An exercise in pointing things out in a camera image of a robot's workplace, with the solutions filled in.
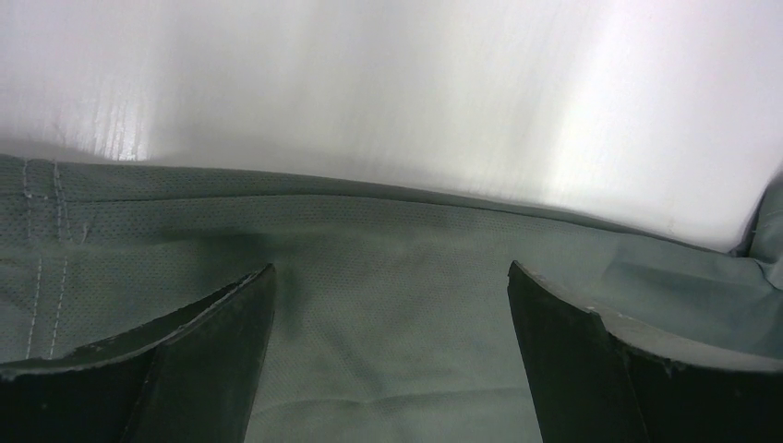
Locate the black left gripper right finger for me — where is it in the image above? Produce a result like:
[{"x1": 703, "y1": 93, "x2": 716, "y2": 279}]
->
[{"x1": 507, "y1": 262, "x2": 782, "y2": 442}]

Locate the grey t shirt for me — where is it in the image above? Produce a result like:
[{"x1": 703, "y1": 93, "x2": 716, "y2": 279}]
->
[{"x1": 1, "y1": 156, "x2": 782, "y2": 442}]

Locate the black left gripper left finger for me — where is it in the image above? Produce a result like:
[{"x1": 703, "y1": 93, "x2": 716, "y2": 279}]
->
[{"x1": 1, "y1": 266, "x2": 276, "y2": 442}]

